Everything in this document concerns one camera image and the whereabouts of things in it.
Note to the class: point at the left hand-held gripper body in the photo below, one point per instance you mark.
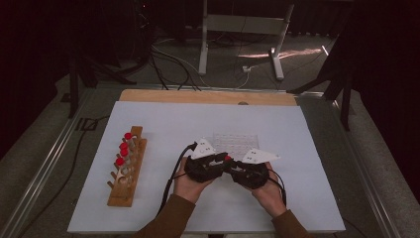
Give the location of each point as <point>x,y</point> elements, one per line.
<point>201,170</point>

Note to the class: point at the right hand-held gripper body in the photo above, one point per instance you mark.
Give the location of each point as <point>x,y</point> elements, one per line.
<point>252,177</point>

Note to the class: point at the clear plastic tube rack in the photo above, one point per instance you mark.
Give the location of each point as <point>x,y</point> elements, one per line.
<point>234,143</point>

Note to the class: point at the wooden test tube rack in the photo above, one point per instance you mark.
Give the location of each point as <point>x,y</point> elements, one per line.
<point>120,198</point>

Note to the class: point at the person's left hand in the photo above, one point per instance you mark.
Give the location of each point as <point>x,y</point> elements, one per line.
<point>188,188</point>

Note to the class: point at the person's right hand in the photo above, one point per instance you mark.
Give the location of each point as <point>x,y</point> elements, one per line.
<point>272,198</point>

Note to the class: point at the white table mat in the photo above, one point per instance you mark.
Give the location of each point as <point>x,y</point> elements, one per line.
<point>165,125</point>

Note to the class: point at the white plug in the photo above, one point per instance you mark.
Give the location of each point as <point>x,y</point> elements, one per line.
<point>246,68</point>

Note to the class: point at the black stand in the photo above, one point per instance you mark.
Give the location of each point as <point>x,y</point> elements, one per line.
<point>345,105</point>
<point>73,86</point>

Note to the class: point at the black equipment rack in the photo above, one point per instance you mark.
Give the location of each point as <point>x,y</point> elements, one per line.
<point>143,20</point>

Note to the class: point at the black curtain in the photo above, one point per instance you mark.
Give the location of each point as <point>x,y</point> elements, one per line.
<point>26,66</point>
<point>389,82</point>

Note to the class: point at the metal floor rail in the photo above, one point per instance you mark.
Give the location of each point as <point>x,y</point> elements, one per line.
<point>46,165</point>
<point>362,165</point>

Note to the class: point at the white desk frame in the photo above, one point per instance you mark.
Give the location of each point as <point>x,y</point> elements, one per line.
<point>244,24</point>

